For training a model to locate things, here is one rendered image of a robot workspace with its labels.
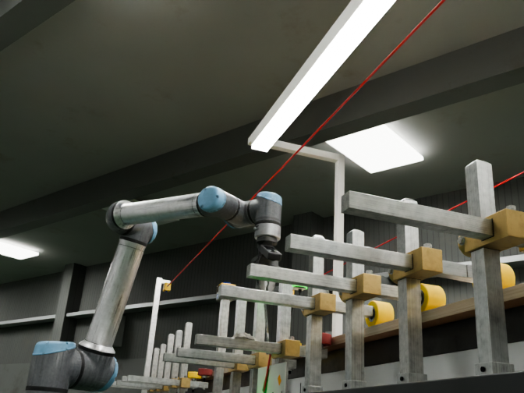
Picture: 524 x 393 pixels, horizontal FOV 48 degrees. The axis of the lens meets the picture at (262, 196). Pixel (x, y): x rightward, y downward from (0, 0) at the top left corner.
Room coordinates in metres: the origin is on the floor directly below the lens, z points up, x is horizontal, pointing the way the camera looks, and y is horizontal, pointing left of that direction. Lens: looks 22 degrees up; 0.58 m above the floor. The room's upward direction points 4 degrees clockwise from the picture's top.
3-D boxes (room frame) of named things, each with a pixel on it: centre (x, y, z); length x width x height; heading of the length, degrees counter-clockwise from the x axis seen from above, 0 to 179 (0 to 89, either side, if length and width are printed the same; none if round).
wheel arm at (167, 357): (2.39, 0.12, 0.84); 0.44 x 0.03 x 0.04; 108
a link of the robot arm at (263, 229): (1.95, -0.03, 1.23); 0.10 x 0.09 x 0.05; 108
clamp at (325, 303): (1.72, -0.19, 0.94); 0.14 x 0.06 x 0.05; 18
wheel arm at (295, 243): (1.21, -0.29, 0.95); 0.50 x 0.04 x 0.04; 108
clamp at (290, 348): (1.96, -0.11, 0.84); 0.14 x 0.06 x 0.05; 18
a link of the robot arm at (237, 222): (2.01, 0.07, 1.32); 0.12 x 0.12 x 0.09; 52
